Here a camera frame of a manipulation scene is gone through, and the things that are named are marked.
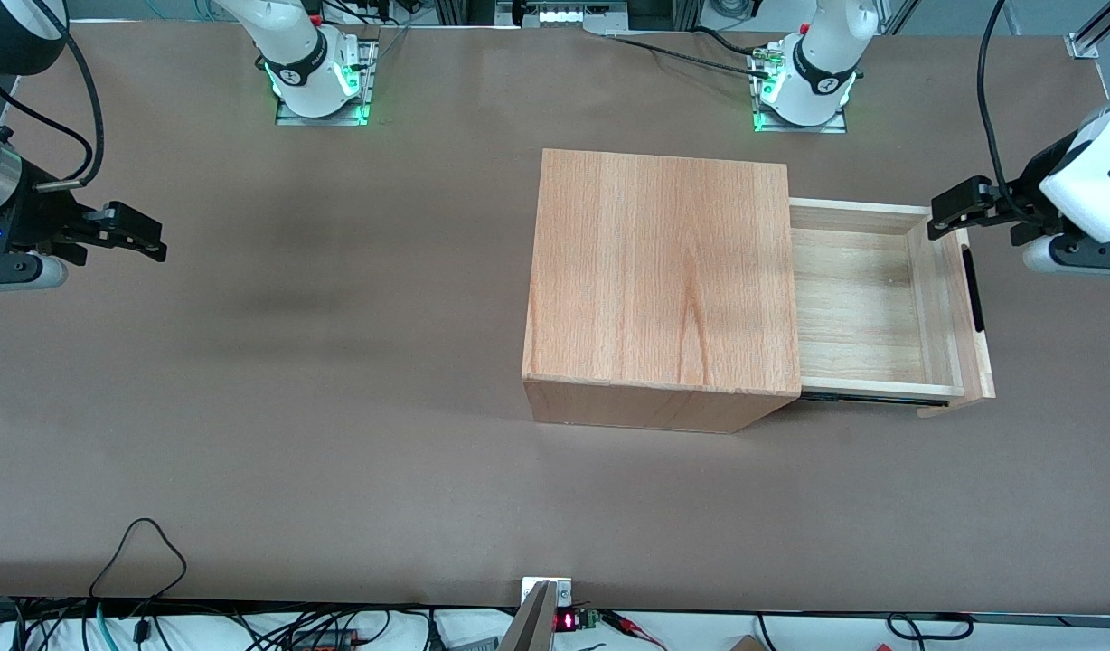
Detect light wooden drawer cabinet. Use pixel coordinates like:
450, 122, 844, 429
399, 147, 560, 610
522, 148, 803, 435

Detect silver camera mount bracket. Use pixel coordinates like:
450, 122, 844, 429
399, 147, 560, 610
521, 576, 574, 608

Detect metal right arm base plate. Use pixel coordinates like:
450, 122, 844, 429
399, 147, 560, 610
274, 36, 381, 127

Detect black looped cable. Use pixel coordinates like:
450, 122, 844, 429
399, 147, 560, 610
89, 517, 188, 634

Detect red clip test leads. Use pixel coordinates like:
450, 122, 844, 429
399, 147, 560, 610
600, 609, 667, 651

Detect white lit control box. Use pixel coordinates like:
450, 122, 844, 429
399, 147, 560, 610
495, 0, 631, 31

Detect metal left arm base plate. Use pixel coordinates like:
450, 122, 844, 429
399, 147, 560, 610
750, 50, 850, 135

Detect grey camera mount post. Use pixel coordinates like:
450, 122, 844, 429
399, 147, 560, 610
496, 580, 559, 651

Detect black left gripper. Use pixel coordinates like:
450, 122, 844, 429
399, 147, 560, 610
927, 133, 1077, 248

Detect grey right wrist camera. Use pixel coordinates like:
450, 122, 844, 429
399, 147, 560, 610
0, 253, 70, 292

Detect aluminium frame profile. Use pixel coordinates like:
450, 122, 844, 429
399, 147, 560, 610
1065, 0, 1110, 61

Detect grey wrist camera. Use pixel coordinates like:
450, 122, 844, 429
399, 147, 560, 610
1022, 232, 1110, 278
0, 253, 70, 292

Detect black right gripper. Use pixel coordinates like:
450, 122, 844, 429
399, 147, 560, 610
0, 174, 168, 268

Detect black coiled cable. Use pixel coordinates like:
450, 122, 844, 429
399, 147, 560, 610
887, 612, 975, 642

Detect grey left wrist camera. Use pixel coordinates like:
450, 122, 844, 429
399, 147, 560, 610
1022, 232, 1110, 278

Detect wooden drawer with black handle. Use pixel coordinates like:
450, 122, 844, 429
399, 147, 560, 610
788, 196, 998, 420

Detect black base power cable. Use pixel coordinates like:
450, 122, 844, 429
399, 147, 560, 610
605, 33, 773, 79
695, 25, 773, 59

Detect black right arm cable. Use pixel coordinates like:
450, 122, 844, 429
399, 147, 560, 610
0, 0, 106, 193

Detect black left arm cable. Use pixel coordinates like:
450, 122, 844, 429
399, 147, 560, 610
976, 0, 1046, 227

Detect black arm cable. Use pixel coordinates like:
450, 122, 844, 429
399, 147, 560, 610
0, 0, 106, 193
976, 0, 1046, 227

